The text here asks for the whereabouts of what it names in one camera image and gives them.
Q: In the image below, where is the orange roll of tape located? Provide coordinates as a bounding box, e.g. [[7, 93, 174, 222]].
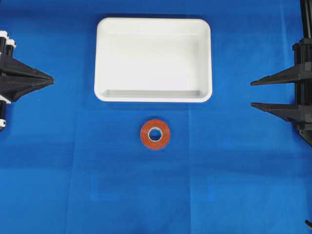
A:
[[140, 119, 171, 150]]

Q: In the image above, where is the white rectangular plastic case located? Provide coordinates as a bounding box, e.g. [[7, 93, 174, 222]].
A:
[[94, 18, 213, 103]]

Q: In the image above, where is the black object bottom right edge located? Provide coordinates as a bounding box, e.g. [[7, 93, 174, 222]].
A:
[[305, 220, 312, 229]]

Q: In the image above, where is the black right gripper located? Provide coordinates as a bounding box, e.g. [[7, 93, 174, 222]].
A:
[[250, 38, 312, 145]]

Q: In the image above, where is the black cable top right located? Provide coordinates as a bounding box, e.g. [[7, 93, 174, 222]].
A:
[[300, 0, 312, 39]]

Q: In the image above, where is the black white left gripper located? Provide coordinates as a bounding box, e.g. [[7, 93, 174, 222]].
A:
[[0, 30, 55, 132]]

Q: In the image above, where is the blue table cloth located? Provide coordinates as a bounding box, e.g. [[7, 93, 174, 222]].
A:
[[0, 0, 312, 234]]

